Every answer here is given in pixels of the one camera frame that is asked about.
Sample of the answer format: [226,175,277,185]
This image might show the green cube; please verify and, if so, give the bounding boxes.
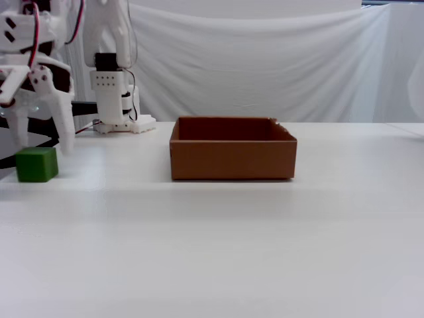
[15,146,60,184]

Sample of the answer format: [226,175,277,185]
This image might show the black chair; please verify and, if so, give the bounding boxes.
[0,101,100,170]

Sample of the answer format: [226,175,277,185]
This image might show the white backdrop cloth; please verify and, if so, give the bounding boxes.
[374,3,424,136]
[62,0,392,124]

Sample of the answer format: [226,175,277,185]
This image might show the red black gripper servo cable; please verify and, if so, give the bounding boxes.
[26,0,46,70]

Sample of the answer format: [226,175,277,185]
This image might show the red black arm servo cable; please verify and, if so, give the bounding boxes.
[64,0,86,46]

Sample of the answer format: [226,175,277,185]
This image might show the brown cardboard box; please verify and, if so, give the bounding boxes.
[169,116,298,182]

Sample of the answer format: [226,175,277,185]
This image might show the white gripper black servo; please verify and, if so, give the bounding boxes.
[0,52,76,156]

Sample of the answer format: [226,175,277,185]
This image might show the red black base cable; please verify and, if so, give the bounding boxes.
[74,119,102,135]

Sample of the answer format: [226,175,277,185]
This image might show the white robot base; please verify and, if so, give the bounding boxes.
[92,114,157,135]

